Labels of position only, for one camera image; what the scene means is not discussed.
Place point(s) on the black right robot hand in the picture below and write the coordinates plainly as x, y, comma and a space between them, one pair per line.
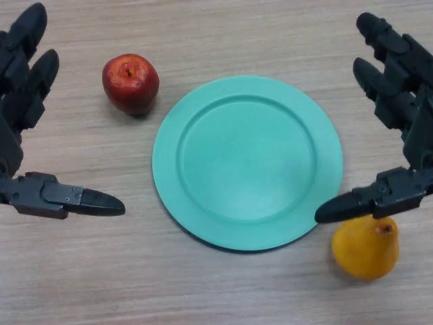
406, 94

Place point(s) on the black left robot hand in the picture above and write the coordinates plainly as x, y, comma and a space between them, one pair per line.
20, 91

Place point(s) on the red apple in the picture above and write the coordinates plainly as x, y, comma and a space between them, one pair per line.
130, 84

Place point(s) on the green round plate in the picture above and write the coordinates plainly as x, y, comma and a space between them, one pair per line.
247, 166

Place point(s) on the yellow pear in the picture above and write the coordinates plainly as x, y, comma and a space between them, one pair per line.
367, 250

